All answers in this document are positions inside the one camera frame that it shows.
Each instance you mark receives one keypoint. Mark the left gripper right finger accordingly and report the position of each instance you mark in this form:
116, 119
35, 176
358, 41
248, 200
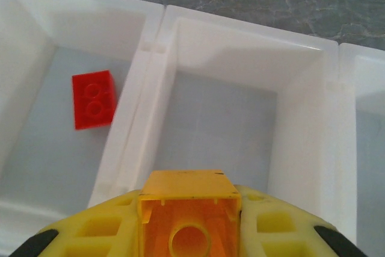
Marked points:
249, 233

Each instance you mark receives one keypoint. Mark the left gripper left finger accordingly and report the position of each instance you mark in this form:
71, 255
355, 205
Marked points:
126, 224

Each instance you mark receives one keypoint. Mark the tall yellow lego brick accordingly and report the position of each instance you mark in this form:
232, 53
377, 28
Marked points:
186, 187

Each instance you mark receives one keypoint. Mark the white plastic bin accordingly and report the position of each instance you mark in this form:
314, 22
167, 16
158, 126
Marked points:
45, 163
370, 148
225, 118

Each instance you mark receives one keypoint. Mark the red lego brick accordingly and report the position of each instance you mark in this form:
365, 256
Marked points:
93, 100

